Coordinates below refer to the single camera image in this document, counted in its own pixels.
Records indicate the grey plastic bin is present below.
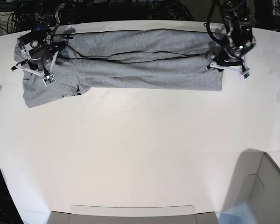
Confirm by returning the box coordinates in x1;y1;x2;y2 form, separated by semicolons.
218;150;280;224

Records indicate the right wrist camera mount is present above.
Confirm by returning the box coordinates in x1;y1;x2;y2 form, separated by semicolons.
11;51;59;87

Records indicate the grey T-shirt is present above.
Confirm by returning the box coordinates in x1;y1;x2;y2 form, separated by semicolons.
22;29;223;108

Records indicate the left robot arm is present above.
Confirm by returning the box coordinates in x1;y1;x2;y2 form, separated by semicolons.
206;0;256;67

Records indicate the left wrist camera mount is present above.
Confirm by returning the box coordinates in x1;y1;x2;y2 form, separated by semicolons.
206;56;250;81

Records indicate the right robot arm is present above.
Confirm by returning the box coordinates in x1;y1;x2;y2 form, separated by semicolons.
17;0;65;72

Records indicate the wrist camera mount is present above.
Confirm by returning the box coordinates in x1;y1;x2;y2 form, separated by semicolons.
206;56;250;81
11;51;59;87

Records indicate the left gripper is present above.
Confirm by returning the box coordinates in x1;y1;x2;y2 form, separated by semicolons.
209;35;256;68

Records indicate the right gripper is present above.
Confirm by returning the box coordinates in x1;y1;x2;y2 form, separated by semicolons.
17;32;66;71

